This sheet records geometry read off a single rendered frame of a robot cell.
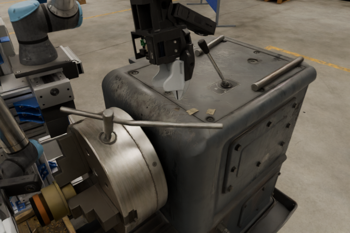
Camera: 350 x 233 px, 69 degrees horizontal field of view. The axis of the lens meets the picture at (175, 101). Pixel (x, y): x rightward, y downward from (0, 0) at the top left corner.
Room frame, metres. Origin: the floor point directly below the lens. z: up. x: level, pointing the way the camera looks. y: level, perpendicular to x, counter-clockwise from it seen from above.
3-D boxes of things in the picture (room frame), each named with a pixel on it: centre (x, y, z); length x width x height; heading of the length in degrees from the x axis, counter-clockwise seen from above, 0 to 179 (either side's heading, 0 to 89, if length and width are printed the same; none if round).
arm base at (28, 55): (1.03, 0.59, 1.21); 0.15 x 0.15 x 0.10
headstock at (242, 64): (0.75, -0.12, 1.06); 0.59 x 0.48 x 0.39; 131
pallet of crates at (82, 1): (7.17, 3.15, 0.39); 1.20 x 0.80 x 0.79; 141
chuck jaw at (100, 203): (0.36, 0.17, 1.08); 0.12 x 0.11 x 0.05; 41
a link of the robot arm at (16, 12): (1.04, 0.59, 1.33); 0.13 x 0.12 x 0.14; 125
